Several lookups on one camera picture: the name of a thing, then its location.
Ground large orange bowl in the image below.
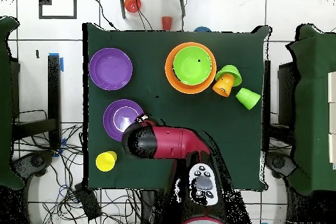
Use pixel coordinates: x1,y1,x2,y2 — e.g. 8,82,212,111
165,41,218,95

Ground black box on floor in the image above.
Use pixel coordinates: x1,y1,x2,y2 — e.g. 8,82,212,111
73,182,102,221

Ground dark green tablecloth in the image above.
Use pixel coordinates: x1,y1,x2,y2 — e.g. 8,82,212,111
82,22,271,192

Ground neighbouring green table cloth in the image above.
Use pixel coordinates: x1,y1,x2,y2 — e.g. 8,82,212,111
285,24,336,196
0,16,26,190

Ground white boxes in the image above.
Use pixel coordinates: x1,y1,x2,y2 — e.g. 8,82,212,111
327,71,336,168

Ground grey camera stand legs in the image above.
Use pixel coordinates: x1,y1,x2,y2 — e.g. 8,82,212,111
117,0,189,20

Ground small green bowl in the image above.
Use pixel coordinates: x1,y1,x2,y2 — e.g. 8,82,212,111
215,64,243,87

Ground black square frame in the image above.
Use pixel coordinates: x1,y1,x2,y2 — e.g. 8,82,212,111
38,0,77,20

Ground grey black machine base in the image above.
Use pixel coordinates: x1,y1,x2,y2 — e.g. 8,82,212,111
264,151,297,179
11,150,54,177

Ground small orange bowl on floor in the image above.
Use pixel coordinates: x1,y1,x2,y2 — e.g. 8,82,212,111
123,0,142,14

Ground red cup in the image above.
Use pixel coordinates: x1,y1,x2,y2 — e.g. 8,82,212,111
161,16,173,31

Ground bundle of cables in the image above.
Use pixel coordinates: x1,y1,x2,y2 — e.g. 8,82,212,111
14,123,142,224

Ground black post stand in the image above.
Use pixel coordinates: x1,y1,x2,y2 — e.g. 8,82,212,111
12,54,62,148

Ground purple bowl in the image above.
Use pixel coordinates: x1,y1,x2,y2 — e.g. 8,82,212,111
102,99,144,143
89,47,134,91

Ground orange cup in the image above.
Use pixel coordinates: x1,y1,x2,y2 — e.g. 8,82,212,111
212,73,236,98

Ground large green bowl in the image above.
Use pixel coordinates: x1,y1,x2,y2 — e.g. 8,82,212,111
172,45,213,86

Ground yellow cup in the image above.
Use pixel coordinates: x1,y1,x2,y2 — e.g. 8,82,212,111
95,150,118,173

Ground green cup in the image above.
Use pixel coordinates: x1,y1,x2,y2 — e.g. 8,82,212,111
235,87,262,111

